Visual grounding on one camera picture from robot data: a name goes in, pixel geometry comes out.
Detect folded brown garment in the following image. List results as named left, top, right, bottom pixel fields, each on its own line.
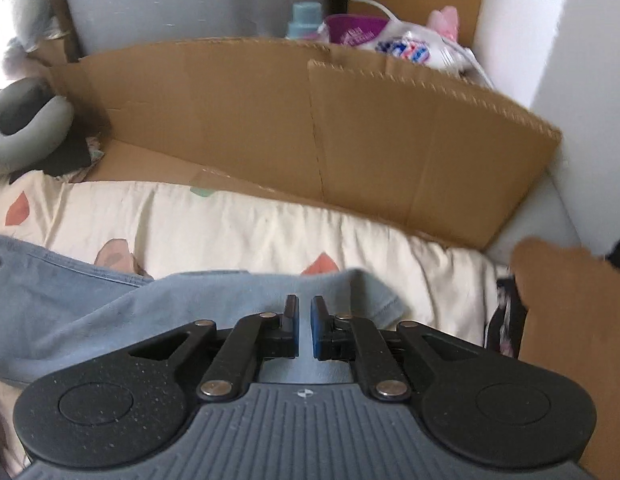
left=510, top=238, right=620, bottom=479

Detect blue denim pants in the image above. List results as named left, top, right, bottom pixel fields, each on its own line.
left=0, top=235, right=406, bottom=387

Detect pink plush toy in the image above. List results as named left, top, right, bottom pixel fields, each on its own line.
left=426, top=6, right=459, bottom=41

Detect blue cap bottle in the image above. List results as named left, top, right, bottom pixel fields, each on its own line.
left=285, top=1, right=323, bottom=40

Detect folded black garment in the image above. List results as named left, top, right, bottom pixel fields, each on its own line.
left=485, top=276, right=528, bottom=359

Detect brown cardboard box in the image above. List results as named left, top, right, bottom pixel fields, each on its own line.
left=40, top=0, right=562, bottom=249

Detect white cable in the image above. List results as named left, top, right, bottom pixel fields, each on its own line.
left=339, top=0, right=497, bottom=91

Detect white plastic bag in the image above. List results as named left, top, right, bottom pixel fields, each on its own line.
left=372, top=21, right=475, bottom=75

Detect white patterned bed sheet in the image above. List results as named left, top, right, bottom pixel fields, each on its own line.
left=0, top=169, right=501, bottom=478

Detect purple container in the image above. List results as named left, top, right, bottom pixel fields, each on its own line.
left=316, top=14, right=389, bottom=50

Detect grey neck pillow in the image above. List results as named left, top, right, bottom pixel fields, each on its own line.
left=0, top=78, right=74, bottom=176

